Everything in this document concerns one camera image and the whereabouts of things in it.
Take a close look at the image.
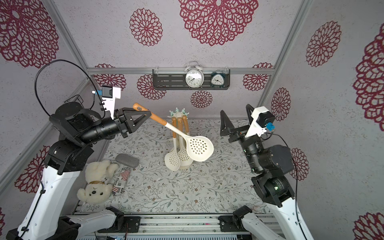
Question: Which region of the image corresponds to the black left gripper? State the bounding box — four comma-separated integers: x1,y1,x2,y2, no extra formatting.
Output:
77,107,150,146

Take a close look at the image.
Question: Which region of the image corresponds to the lone skimmer orange handle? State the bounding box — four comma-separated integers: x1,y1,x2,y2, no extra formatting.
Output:
182,116,190,136

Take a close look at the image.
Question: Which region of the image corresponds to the cream skimmer edge-on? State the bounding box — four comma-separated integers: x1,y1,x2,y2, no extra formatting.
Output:
178,136,193,170

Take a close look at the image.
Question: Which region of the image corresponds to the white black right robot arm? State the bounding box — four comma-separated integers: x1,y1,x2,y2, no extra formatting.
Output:
220,105,313,240

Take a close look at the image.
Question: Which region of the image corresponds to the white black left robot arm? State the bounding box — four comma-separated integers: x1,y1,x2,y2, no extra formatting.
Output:
6,102,151,240

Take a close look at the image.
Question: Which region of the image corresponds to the cream utensil rack stand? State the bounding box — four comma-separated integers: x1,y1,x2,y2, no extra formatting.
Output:
168,108,190,118

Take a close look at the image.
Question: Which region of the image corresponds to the grey oblong case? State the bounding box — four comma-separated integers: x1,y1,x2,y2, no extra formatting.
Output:
115,154,140,168

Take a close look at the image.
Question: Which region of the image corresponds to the dark green alarm clock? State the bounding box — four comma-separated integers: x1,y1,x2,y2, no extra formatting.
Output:
211,71,225,88

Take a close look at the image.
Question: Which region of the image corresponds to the white teddy bear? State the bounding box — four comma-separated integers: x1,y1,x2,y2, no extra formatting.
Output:
77,160,119,205

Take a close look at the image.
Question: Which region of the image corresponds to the flag pattern packet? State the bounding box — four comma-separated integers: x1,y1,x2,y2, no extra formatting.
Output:
112,167,131,196

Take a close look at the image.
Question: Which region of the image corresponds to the white alarm clock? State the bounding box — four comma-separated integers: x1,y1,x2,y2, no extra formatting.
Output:
185,61,205,88

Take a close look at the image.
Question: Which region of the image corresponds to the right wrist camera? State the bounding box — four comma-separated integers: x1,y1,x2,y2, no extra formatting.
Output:
246,104,276,138

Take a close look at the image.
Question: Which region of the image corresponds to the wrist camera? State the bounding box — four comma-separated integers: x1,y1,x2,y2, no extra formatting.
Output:
246,104,276,138
92,86,122,119

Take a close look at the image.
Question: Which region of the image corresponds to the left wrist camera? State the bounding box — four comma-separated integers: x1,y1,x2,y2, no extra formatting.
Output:
92,86,122,119

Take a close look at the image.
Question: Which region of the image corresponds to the black wire wall rack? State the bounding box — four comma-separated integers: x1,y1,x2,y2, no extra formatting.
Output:
64,94,84,105

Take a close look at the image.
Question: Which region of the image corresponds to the grey wall shelf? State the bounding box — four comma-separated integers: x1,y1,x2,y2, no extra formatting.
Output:
152,69,231,91

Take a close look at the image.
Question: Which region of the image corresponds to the metal base rail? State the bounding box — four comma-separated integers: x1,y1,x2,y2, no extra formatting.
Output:
78,213,256,240

